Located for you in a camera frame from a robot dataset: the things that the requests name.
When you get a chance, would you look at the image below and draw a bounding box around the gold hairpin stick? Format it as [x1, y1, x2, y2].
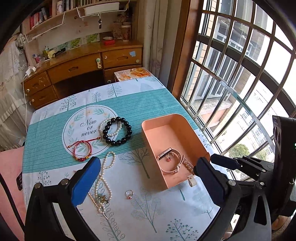
[88, 193, 108, 220]

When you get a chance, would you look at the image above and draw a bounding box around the gold rhinestone hair clip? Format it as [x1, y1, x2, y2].
[183, 158, 195, 175]

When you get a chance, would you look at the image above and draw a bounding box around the long pearl necklace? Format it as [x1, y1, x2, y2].
[94, 151, 117, 215]

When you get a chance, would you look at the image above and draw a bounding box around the black bead bracelet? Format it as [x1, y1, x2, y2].
[102, 116, 133, 147]

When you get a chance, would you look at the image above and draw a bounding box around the orange plastic tray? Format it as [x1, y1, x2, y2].
[142, 114, 210, 190]

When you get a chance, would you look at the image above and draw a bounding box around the white pearl bracelet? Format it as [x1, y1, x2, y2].
[99, 116, 123, 138]

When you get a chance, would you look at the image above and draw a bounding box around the rose gold smart watch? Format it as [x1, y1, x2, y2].
[157, 147, 185, 175]

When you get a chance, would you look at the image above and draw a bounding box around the silver ring red stone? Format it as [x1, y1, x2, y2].
[166, 152, 174, 162]

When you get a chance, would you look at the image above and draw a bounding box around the person's right hand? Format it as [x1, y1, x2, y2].
[271, 215, 289, 231]

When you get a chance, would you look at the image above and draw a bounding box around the tree pattern tablecloth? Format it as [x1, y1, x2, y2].
[23, 77, 219, 240]

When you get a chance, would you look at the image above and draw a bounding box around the black smartphone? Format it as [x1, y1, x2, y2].
[16, 172, 23, 191]

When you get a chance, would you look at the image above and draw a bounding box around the pink bed blanket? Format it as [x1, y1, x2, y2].
[0, 147, 26, 240]

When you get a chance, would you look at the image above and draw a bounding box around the window with metal grille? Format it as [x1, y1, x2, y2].
[180, 1, 295, 162]

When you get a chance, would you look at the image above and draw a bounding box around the white lace covered furniture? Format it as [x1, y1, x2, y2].
[0, 33, 33, 151]

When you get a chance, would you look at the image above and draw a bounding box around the wooden desk with drawers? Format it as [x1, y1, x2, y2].
[23, 40, 143, 109]

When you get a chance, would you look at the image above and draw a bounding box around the cookbook with bread cover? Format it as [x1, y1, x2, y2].
[114, 67, 152, 82]

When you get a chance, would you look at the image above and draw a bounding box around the red box on desk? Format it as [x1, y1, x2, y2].
[103, 39, 116, 46]

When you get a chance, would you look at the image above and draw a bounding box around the beige curtain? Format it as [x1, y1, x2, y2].
[137, 0, 182, 86]

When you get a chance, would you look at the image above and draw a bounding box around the paper cup on desk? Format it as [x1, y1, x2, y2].
[121, 25, 131, 42]

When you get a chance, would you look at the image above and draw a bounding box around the red string bracelet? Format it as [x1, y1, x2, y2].
[66, 136, 102, 162]

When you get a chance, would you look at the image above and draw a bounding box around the small ring red gem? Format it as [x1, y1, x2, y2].
[125, 190, 134, 200]

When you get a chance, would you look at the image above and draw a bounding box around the white charger with cable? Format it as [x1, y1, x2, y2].
[22, 66, 36, 133]

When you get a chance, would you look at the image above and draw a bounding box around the wooden wall bookshelf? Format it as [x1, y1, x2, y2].
[21, 0, 139, 43]

